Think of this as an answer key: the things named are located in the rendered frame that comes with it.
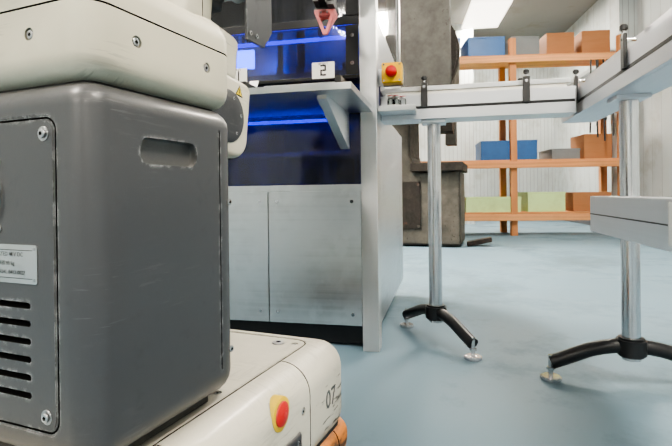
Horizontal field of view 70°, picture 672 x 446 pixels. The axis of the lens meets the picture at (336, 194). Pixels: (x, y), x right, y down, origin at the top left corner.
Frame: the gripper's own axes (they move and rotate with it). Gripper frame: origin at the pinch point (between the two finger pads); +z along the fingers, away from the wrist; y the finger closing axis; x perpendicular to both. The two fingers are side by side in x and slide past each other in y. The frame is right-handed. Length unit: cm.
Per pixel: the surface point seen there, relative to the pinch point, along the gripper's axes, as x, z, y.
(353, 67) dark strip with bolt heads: -4.8, 1.2, 24.3
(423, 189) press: -19, -16, 364
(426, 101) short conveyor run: -30.3, 11.2, 35.6
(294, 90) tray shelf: 5.4, 23.8, -12.2
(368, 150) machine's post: -9.9, 30.9, 29.4
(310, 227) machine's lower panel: 12, 58, 35
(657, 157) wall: -292, -75, 496
